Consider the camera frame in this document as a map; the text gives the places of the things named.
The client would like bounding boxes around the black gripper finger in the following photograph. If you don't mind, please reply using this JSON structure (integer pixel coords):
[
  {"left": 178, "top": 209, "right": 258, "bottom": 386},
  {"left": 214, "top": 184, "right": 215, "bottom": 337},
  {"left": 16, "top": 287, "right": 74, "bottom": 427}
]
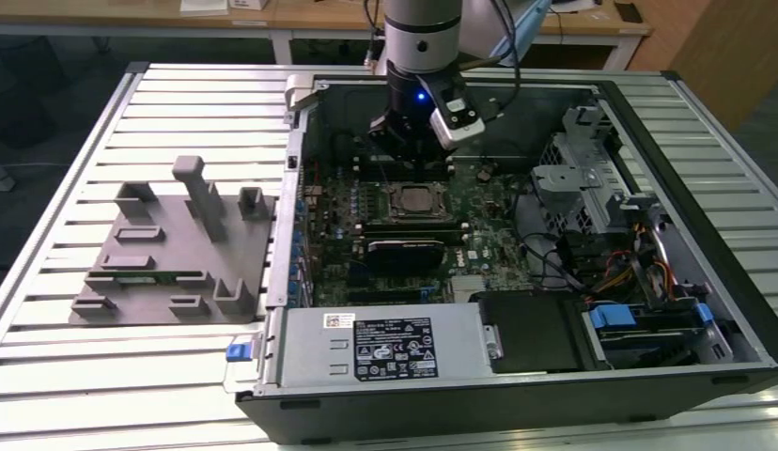
[
  {"left": 368, "top": 114, "right": 427, "bottom": 184},
  {"left": 423, "top": 148, "right": 456, "bottom": 184}
]

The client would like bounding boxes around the silver CPU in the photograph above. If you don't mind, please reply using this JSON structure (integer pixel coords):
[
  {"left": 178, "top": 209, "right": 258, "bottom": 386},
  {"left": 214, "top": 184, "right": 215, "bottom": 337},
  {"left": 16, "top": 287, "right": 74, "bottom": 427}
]
[{"left": 402, "top": 187, "right": 446, "bottom": 213}]

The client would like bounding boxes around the metal socket cover frame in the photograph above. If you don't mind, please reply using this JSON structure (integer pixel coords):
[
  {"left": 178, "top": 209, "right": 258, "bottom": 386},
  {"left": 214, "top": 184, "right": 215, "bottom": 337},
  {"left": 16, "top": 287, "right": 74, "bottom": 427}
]
[{"left": 388, "top": 182, "right": 458, "bottom": 222}]

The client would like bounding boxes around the CPU socket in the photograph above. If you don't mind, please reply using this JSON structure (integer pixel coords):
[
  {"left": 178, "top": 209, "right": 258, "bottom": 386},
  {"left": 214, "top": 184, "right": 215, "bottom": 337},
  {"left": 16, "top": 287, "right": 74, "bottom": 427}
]
[{"left": 387, "top": 181, "right": 459, "bottom": 224}]

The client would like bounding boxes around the black RAM slot bank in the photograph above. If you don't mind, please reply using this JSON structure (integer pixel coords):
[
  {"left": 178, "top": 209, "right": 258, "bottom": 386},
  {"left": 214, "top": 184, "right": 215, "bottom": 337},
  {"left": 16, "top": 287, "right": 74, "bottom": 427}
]
[
  {"left": 347, "top": 156, "right": 458, "bottom": 182},
  {"left": 359, "top": 218, "right": 475, "bottom": 245}
]

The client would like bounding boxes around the green motherboard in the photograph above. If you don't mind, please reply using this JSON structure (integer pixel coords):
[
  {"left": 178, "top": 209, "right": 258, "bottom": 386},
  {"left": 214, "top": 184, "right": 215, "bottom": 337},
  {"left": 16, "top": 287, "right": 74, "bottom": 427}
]
[{"left": 299, "top": 157, "right": 544, "bottom": 305}]

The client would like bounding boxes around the silver metal drive cage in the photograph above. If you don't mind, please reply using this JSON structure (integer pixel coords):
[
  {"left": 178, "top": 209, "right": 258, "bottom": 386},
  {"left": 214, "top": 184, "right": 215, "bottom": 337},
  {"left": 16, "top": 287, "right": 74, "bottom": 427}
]
[{"left": 527, "top": 105, "right": 644, "bottom": 239}]

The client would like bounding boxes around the black graphics card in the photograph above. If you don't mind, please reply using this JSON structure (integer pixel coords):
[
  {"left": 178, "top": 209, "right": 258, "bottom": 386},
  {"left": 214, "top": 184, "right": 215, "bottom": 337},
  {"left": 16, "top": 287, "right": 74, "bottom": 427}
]
[{"left": 362, "top": 238, "right": 450, "bottom": 278}]

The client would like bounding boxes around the small silver heatsink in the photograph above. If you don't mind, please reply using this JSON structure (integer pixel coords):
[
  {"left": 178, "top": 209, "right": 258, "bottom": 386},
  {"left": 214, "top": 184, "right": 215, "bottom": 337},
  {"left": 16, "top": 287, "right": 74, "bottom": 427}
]
[{"left": 450, "top": 275, "right": 490, "bottom": 303}]

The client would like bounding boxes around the black expansion slot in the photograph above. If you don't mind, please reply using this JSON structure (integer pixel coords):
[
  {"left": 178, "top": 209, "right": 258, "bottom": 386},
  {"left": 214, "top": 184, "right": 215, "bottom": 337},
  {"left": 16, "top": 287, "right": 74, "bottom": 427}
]
[{"left": 347, "top": 287, "right": 422, "bottom": 304}]

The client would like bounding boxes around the white paper box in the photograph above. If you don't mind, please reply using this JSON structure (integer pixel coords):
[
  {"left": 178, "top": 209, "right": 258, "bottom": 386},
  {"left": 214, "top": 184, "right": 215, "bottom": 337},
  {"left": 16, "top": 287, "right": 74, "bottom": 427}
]
[{"left": 179, "top": 0, "right": 231, "bottom": 14}]

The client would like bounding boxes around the grey parts rack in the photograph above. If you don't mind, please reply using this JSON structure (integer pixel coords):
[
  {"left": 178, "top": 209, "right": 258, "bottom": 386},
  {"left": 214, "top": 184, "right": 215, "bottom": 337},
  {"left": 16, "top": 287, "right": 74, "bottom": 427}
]
[{"left": 68, "top": 153, "right": 279, "bottom": 328}]

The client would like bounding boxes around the small black device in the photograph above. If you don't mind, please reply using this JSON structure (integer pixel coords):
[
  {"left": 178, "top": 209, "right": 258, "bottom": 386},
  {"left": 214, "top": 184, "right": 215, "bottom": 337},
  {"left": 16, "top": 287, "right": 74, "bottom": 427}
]
[{"left": 614, "top": 1, "right": 646, "bottom": 23}]

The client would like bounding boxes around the black plastic shroud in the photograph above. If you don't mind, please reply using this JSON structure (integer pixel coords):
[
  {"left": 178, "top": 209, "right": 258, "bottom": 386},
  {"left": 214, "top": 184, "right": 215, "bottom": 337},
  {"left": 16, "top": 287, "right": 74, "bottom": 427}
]
[{"left": 474, "top": 289, "right": 596, "bottom": 376}]

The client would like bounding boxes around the blue disk carrier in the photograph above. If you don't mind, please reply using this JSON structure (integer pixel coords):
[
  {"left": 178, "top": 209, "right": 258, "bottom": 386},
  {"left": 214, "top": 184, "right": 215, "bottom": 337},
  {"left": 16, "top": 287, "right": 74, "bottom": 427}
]
[{"left": 586, "top": 303, "right": 720, "bottom": 339}]

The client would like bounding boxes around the silver power supply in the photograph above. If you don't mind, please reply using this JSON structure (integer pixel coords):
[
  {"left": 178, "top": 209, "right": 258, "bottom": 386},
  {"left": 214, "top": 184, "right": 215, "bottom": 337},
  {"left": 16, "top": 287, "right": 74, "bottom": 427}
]
[{"left": 254, "top": 302, "right": 504, "bottom": 394}]

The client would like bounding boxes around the green RAM stick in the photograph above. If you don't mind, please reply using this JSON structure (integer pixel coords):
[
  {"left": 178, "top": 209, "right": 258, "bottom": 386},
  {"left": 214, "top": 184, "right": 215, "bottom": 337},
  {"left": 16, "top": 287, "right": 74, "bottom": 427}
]
[{"left": 87, "top": 268, "right": 210, "bottom": 287}]

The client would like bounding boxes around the wooden desk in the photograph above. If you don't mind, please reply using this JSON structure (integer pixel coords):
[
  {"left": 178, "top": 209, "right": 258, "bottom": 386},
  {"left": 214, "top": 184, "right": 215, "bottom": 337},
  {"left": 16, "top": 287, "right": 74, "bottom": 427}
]
[{"left": 0, "top": 0, "right": 655, "bottom": 71}]

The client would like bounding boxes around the wooden cabinet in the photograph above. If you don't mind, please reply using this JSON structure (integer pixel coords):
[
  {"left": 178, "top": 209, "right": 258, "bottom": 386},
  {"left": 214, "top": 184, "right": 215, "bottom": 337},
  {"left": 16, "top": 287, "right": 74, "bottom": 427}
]
[{"left": 627, "top": 0, "right": 778, "bottom": 131}]

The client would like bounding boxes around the black PC case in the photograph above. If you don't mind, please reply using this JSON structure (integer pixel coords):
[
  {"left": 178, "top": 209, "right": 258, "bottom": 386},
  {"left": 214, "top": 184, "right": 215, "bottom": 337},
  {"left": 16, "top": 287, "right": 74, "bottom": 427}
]
[{"left": 234, "top": 69, "right": 778, "bottom": 446}]

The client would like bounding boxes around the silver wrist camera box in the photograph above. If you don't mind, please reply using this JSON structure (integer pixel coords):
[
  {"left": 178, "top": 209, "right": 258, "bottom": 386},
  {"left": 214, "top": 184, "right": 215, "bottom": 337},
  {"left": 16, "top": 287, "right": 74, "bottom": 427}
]
[{"left": 428, "top": 96, "right": 490, "bottom": 152}]

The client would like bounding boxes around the dangling cable with silver plug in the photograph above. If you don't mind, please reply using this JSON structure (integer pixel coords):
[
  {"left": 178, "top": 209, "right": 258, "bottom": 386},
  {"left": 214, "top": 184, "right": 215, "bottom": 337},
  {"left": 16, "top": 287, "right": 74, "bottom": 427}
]
[{"left": 362, "top": 0, "right": 386, "bottom": 70}]

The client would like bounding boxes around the thick black camera cable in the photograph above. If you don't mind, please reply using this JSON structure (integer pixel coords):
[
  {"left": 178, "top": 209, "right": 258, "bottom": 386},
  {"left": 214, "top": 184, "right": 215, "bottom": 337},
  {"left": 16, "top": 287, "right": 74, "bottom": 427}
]
[{"left": 488, "top": 0, "right": 526, "bottom": 121}]

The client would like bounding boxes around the black internal cable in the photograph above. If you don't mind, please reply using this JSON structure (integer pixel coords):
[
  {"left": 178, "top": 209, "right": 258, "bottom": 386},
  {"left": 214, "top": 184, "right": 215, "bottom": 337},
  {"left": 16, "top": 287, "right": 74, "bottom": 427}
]
[{"left": 512, "top": 180, "right": 591, "bottom": 302}]

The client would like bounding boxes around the yellow wire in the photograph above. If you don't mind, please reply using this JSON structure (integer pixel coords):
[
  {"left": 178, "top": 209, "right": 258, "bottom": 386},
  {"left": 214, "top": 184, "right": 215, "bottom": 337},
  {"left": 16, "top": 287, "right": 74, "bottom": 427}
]
[{"left": 599, "top": 265, "right": 639, "bottom": 296}]

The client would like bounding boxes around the orange wire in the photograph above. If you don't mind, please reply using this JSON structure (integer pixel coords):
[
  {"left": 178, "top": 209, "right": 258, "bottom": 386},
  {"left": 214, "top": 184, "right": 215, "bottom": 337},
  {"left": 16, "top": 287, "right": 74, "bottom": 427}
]
[{"left": 650, "top": 260, "right": 679, "bottom": 305}]

